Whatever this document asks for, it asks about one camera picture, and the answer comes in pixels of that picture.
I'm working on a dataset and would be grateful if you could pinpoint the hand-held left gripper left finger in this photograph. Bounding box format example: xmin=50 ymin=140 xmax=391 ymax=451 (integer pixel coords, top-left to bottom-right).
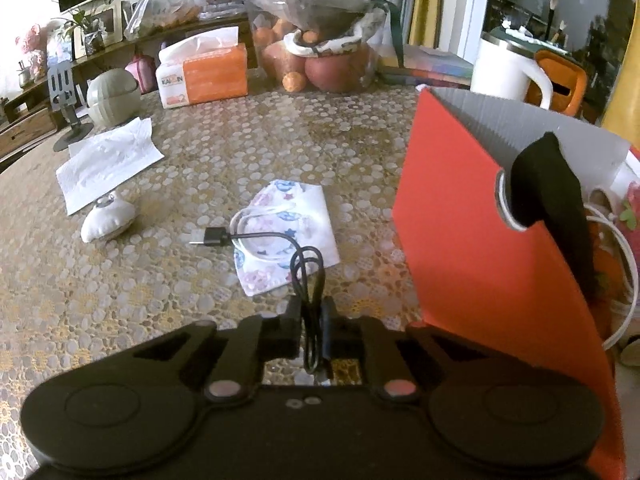
xmin=132 ymin=296 xmax=305 ymax=406

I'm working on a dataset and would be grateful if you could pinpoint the photo frame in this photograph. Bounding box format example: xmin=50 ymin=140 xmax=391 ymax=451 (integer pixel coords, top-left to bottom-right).
xmin=72 ymin=5 xmax=119 ymax=59

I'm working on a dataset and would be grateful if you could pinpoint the stack of books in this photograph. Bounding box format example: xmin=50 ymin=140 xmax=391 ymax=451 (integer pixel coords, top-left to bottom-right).
xmin=377 ymin=43 xmax=475 ymax=90

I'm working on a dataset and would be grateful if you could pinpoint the white small pouch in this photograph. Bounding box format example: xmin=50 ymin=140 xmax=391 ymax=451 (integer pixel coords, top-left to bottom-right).
xmin=81 ymin=190 xmax=137 ymax=245

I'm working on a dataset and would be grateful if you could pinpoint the white tissue paper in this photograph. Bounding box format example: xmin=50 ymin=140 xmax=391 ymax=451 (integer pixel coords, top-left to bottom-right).
xmin=55 ymin=116 xmax=165 ymax=216

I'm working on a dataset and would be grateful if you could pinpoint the green orange desk organizer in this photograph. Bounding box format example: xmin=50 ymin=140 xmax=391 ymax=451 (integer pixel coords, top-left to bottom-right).
xmin=519 ymin=48 xmax=590 ymax=120

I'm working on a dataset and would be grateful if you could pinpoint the orange tissue pack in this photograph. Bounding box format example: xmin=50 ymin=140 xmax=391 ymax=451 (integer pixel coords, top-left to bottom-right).
xmin=155 ymin=25 xmax=250 ymax=110

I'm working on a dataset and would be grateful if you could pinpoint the pink bear figure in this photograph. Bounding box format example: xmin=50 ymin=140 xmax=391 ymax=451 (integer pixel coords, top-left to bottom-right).
xmin=14 ymin=23 xmax=49 ymax=71

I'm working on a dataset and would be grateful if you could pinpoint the white mug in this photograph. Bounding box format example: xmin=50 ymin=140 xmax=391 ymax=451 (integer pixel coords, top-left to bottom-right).
xmin=469 ymin=30 xmax=554 ymax=110

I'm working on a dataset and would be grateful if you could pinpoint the pink plush strawberry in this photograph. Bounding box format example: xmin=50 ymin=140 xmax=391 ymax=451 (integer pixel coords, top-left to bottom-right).
xmin=617 ymin=197 xmax=640 ymax=234

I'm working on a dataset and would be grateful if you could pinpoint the yellow curtain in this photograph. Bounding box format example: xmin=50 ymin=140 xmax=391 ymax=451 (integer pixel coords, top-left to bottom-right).
xmin=407 ymin=0 xmax=444 ymax=46

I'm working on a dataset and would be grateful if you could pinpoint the yellow giraffe figure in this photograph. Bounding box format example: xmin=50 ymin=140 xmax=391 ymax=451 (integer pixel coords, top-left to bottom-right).
xmin=599 ymin=0 xmax=640 ymax=134

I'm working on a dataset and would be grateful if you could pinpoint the white cable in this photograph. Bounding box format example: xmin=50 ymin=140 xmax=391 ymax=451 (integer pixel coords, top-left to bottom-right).
xmin=584 ymin=187 xmax=640 ymax=351

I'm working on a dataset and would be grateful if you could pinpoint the grey round container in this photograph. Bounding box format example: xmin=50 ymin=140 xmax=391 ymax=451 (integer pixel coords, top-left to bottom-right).
xmin=86 ymin=68 xmax=142 ymax=127

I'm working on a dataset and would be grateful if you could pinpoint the wooden television cabinet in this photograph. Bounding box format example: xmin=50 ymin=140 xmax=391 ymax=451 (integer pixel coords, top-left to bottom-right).
xmin=0 ymin=9 xmax=251 ymax=161

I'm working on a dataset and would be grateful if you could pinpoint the black cable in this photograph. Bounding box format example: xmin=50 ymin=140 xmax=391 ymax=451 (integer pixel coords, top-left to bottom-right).
xmin=189 ymin=226 xmax=332 ymax=386

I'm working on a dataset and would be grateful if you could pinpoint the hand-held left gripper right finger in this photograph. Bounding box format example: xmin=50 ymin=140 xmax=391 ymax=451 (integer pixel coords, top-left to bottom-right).
xmin=320 ymin=296 xmax=489 ymax=406

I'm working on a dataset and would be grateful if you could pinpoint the orange cardboard box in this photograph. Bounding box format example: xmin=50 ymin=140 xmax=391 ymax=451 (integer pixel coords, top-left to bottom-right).
xmin=392 ymin=87 xmax=640 ymax=480

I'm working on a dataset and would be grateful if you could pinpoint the small plant in vase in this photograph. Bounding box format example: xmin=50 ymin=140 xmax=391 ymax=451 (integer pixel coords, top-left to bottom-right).
xmin=52 ymin=7 xmax=109 ymax=56

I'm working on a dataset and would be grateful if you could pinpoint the grey phone stand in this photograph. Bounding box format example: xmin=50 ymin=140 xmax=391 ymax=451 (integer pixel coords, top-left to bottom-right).
xmin=47 ymin=62 xmax=94 ymax=152

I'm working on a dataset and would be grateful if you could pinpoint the plastic bag of fruit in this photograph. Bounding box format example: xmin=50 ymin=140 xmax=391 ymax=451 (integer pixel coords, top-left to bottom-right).
xmin=239 ymin=0 xmax=390 ymax=94

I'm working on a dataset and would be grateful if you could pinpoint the patterned face mask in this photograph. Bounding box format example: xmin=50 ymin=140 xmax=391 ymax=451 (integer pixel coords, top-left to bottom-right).
xmin=233 ymin=179 xmax=341 ymax=297

